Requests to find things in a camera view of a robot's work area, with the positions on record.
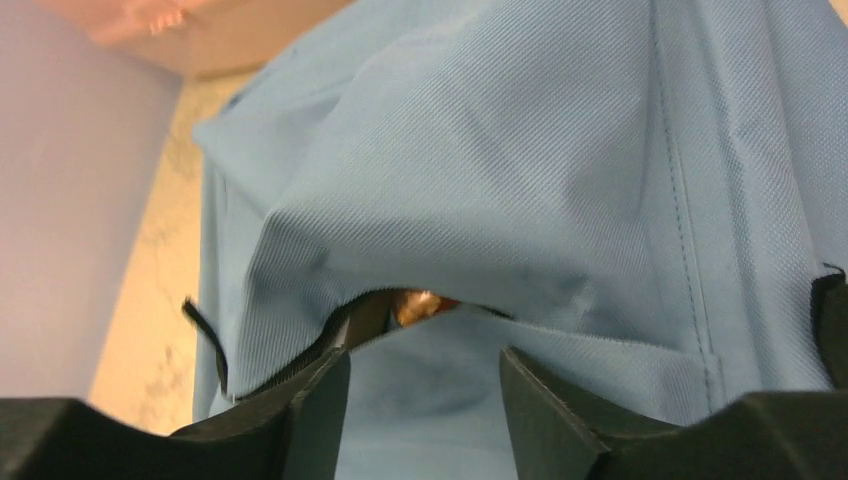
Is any blue backpack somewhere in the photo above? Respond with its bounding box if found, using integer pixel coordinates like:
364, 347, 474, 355
193, 1, 847, 479

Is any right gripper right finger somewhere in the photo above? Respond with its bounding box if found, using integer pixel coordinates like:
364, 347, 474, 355
500, 348, 847, 480

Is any pink plastic storage box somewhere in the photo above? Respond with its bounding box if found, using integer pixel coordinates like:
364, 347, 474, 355
37, 0, 349, 78

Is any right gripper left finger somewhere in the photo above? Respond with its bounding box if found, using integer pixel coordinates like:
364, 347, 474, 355
1, 349, 350, 479

